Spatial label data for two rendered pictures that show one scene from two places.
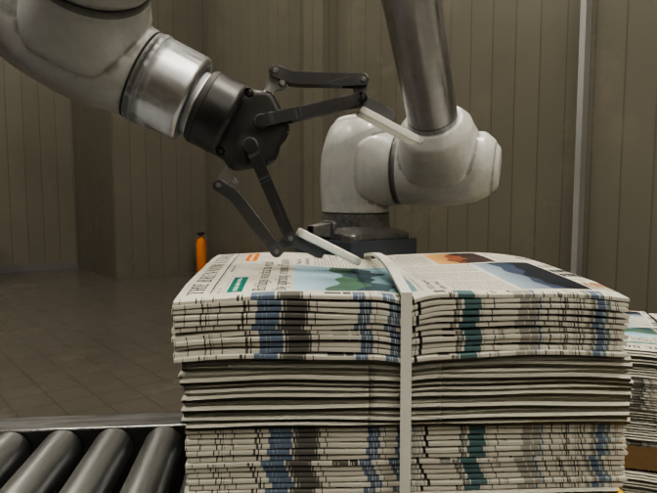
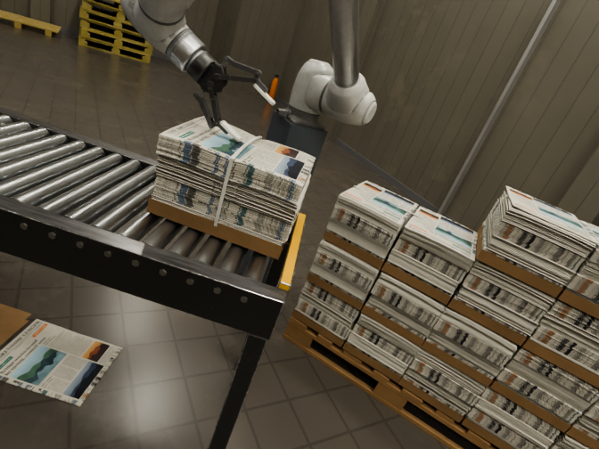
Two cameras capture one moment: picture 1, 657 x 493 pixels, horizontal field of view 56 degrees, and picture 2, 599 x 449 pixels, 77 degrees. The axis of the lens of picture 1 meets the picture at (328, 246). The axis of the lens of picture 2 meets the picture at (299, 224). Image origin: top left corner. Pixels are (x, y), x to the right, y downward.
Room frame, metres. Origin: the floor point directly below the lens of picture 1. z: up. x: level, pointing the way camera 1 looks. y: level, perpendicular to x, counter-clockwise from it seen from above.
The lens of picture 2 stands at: (-0.35, -0.31, 1.33)
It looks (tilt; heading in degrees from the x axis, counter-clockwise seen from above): 25 degrees down; 3
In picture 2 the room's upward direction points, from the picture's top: 20 degrees clockwise
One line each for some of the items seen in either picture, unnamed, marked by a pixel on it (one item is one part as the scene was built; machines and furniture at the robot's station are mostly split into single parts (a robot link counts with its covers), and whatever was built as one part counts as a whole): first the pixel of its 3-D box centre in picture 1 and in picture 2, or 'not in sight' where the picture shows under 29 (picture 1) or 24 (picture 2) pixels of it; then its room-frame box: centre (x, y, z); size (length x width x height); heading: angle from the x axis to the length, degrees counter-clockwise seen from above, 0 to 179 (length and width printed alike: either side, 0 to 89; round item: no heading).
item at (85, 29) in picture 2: not in sight; (117, 26); (6.91, 4.64, 0.45); 1.26 x 0.90 x 0.90; 129
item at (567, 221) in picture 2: not in sight; (545, 210); (1.13, -1.10, 1.06); 0.37 x 0.29 x 0.01; 165
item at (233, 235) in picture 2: not in sight; (265, 222); (0.64, -0.17, 0.83); 0.29 x 0.16 x 0.04; 3
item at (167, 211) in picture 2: not in sight; (196, 197); (0.63, 0.05, 0.83); 0.29 x 0.16 x 0.04; 3
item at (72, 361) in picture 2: not in sight; (56, 359); (0.56, 0.42, 0.00); 0.37 x 0.28 x 0.01; 96
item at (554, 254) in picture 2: not in sight; (527, 237); (1.12, -1.09, 0.95); 0.38 x 0.29 x 0.23; 165
